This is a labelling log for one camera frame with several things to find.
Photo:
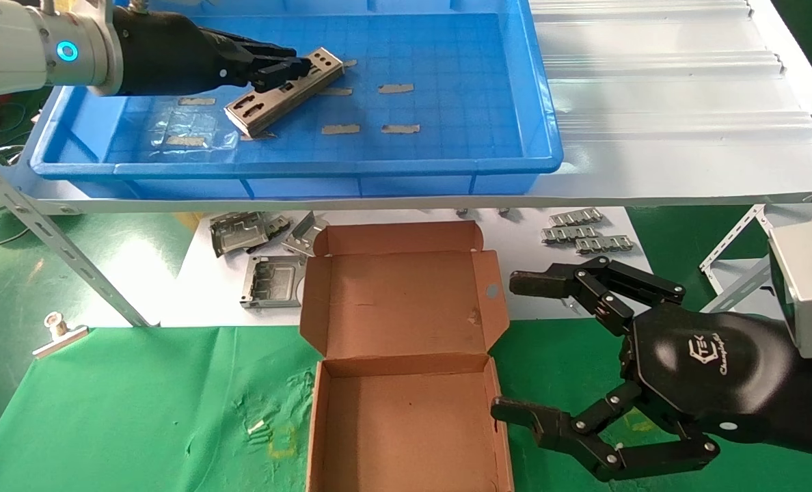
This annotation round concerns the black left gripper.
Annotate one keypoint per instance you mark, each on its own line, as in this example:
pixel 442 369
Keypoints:
pixel 167 55

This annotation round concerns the square grey metal frame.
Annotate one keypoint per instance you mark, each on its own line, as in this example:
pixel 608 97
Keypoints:
pixel 269 281

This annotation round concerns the white board under shelf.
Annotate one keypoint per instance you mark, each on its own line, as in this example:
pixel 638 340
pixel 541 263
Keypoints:
pixel 536 253

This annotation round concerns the small white scrap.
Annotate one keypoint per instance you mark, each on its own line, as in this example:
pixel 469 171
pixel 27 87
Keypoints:
pixel 257 426

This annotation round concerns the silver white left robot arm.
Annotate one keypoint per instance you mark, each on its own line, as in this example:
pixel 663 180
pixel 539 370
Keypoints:
pixel 9 48

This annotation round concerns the clear plastic film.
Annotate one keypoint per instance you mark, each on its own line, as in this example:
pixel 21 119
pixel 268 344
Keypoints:
pixel 201 123

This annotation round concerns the blue plastic tray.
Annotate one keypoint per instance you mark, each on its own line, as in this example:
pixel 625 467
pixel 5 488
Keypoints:
pixel 447 102

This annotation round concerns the green cloth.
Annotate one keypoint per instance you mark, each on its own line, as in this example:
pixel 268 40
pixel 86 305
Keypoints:
pixel 139 410

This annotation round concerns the white metal shelf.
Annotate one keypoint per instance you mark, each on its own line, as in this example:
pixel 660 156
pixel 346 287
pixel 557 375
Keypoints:
pixel 652 102

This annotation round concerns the silver binder clip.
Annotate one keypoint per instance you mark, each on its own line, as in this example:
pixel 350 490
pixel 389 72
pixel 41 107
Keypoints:
pixel 61 338

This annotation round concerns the angled grey metal piece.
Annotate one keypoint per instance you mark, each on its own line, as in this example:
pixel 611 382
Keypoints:
pixel 302 236

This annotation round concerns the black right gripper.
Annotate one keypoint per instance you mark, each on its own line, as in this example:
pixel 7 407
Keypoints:
pixel 713 369

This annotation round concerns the brown cardboard box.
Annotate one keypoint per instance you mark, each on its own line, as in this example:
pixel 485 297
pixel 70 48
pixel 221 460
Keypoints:
pixel 406 301

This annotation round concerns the small grey metal bracket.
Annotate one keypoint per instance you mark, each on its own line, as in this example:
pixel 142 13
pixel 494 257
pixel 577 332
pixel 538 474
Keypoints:
pixel 277 225

